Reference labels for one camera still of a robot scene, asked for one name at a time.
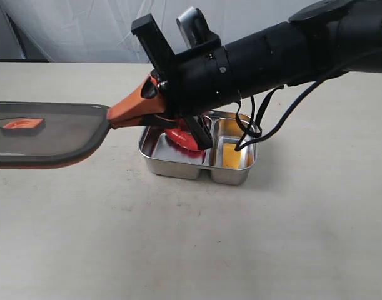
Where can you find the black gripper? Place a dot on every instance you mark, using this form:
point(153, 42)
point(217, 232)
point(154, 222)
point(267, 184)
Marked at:
point(189, 83)

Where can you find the stainless steel lunch box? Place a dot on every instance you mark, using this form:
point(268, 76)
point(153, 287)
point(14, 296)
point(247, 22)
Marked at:
point(164, 157)

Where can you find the dark transparent box lid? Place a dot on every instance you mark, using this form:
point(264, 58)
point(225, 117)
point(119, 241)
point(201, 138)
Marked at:
point(49, 135)

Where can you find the white backdrop cloth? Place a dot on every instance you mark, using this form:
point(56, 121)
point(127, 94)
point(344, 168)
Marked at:
point(100, 31)

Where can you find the red sausage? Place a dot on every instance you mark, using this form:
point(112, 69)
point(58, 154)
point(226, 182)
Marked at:
point(182, 138)

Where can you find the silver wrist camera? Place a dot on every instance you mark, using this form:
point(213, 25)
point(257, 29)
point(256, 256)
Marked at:
point(193, 27)

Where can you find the yellow cheese wedge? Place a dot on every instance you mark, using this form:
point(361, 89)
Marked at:
point(231, 158)

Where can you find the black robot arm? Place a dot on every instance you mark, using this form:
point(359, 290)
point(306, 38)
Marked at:
point(320, 42)

